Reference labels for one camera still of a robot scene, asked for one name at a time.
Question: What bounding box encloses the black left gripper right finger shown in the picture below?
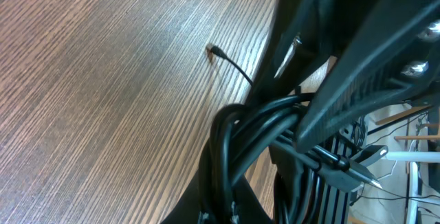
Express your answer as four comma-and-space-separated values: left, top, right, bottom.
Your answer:
296, 0, 439, 153

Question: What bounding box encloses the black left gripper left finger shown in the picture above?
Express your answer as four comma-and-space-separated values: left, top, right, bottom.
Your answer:
162, 172, 273, 224

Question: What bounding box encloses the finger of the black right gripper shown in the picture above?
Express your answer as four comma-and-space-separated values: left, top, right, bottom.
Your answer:
245, 0, 377, 104

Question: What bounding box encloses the black USB cable bundle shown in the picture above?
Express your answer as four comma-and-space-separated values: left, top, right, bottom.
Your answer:
197, 44, 384, 224

